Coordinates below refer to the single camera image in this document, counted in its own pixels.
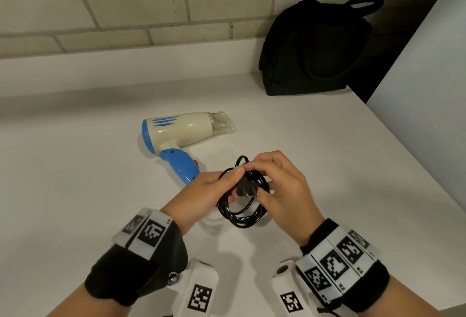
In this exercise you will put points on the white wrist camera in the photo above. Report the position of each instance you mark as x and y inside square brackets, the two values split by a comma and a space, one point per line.
[198, 296]
[291, 300]

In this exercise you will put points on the person's left hand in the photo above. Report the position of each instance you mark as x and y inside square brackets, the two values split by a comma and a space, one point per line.
[196, 196]

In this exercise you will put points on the black fabric bag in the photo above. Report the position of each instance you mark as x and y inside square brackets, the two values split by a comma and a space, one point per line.
[309, 55]

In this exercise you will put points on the person's right forearm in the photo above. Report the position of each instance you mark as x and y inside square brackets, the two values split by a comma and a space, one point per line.
[400, 302]

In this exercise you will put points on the person's right hand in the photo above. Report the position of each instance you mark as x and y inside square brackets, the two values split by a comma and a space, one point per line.
[291, 200]

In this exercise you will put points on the black wristband with marker tags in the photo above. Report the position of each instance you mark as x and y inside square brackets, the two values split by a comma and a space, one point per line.
[371, 284]
[120, 276]

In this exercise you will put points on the white and blue hair dryer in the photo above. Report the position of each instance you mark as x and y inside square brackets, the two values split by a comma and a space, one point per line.
[182, 129]

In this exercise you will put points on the person's left forearm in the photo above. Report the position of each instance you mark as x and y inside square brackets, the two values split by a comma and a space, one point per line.
[80, 307]

